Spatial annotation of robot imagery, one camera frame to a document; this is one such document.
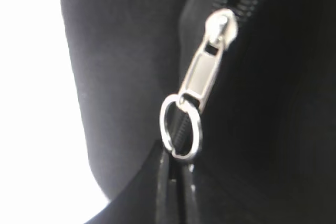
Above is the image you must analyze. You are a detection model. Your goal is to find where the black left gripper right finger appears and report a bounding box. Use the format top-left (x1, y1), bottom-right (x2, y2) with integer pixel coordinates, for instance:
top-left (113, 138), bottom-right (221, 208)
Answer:
top-left (181, 164), bottom-right (201, 224)

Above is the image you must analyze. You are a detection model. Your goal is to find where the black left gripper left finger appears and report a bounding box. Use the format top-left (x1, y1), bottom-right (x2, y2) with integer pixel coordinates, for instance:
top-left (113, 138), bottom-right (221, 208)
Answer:
top-left (155, 151), bottom-right (175, 223)

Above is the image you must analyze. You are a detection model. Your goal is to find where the black tote bag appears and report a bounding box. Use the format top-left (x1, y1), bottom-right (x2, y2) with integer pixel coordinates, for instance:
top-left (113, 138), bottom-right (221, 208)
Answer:
top-left (61, 0), bottom-right (335, 223)

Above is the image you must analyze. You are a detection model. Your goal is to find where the silver zipper pull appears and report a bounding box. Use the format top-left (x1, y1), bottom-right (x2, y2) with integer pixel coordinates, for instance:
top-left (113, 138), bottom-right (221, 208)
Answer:
top-left (159, 8), bottom-right (238, 162)

